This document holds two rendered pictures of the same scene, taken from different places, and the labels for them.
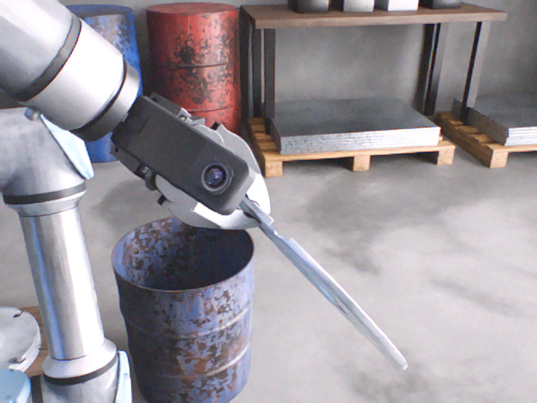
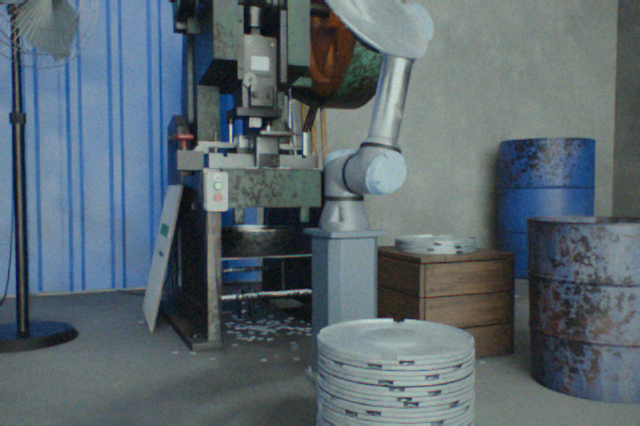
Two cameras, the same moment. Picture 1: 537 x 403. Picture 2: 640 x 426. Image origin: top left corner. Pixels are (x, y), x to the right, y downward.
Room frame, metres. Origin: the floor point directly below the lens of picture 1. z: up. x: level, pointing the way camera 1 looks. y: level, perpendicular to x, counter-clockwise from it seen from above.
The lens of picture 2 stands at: (0.08, -1.31, 0.57)
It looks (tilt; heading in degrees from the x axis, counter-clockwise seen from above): 3 degrees down; 76
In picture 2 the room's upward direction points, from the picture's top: straight up
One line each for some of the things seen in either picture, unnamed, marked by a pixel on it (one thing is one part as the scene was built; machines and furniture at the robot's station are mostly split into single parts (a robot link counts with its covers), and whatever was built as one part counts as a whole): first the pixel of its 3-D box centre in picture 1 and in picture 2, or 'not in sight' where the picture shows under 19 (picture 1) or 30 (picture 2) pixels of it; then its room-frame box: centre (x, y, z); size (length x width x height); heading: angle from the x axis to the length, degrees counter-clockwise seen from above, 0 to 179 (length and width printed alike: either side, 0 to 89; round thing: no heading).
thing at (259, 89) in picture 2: not in sight; (256, 72); (0.42, 1.16, 1.04); 0.17 x 0.15 x 0.30; 100
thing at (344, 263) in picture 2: not in sight; (344, 304); (0.58, 0.43, 0.23); 0.19 x 0.19 x 0.45; 13
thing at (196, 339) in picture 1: (189, 312); (600, 300); (1.31, 0.24, 0.24); 0.42 x 0.42 x 0.48
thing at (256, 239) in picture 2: not in sight; (254, 239); (0.41, 1.21, 0.36); 0.34 x 0.34 x 0.10
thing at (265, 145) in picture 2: not in sight; (267, 150); (0.44, 1.03, 0.72); 0.25 x 0.14 x 0.14; 100
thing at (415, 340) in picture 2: not in sight; (394, 337); (0.49, -0.24, 0.29); 0.29 x 0.29 x 0.01
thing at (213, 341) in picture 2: not in sight; (183, 217); (0.13, 1.30, 0.45); 0.92 x 0.12 x 0.90; 100
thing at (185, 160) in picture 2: not in sight; (189, 175); (0.15, 0.93, 0.62); 0.10 x 0.06 x 0.20; 10
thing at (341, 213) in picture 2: not in sight; (344, 212); (0.58, 0.43, 0.50); 0.15 x 0.15 x 0.10
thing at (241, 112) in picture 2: not in sight; (253, 117); (0.41, 1.21, 0.86); 0.20 x 0.16 x 0.05; 10
